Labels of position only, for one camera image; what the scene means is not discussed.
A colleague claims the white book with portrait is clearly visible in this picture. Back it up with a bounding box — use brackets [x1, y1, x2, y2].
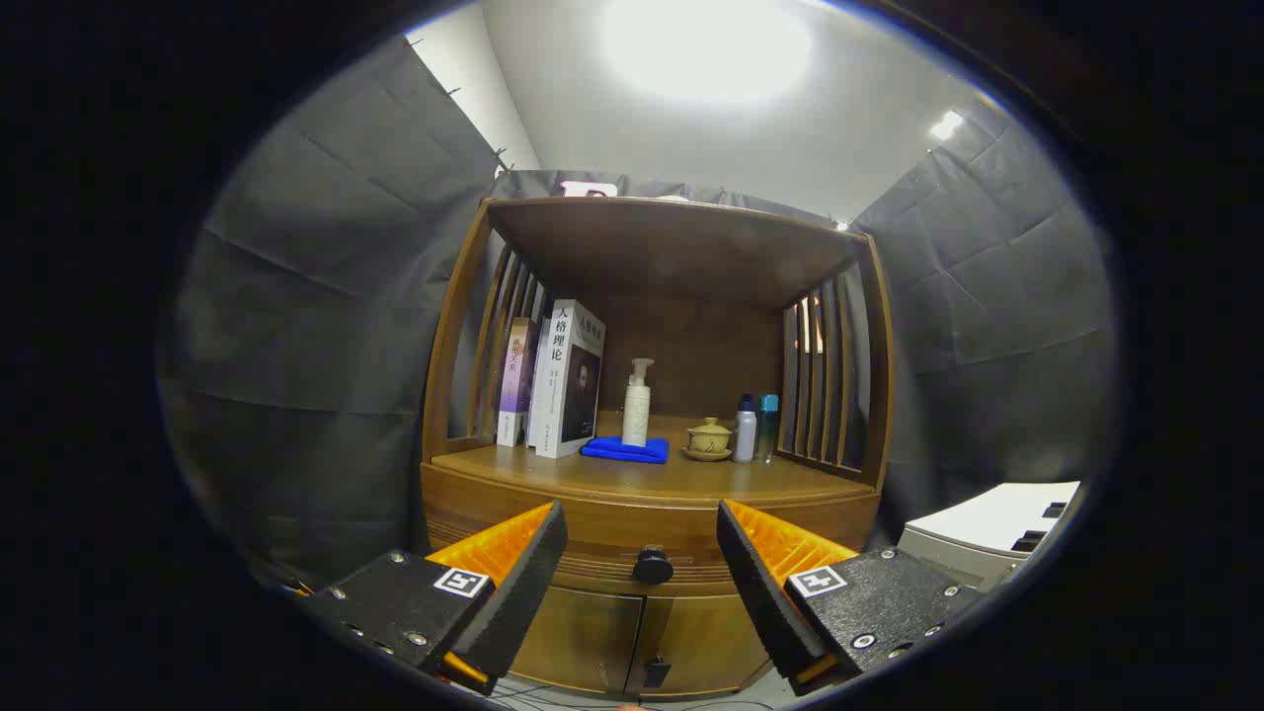
[526, 299, 606, 460]

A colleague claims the wooden countertop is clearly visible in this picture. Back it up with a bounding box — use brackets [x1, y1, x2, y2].
[432, 413, 878, 505]

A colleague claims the wooden cabinet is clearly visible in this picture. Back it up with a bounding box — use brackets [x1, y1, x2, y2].
[420, 196, 895, 702]

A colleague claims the beige lidded teacup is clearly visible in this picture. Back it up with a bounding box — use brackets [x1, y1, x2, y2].
[681, 417, 735, 462]

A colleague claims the purple book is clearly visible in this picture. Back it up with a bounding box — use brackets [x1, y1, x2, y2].
[496, 316, 541, 448]

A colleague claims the wooden cabinet door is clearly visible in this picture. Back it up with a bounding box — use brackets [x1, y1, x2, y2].
[627, 592, 781, 697]
[509, 585, 645, 692]

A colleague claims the blue folded cloth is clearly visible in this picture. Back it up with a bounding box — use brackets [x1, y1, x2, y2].
[580, 435, 671, 465]

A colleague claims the white pump bottle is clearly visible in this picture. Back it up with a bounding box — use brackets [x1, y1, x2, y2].
[621, 357, 656, 448]

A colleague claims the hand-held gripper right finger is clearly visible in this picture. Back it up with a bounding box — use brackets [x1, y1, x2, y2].
[716, 499, 988, 697]

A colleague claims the black backdrop cloth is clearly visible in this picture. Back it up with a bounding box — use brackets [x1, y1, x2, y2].
[158, 35, 1122, 593]

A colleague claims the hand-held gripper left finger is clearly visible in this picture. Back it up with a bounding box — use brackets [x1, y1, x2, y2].
[296, 500, 570, 697]

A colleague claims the white box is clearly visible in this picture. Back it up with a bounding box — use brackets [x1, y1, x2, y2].
[897, 481, 1082, 592]

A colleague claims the large ceiling light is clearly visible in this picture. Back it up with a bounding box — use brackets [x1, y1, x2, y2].
[602, 0, 816, 105]

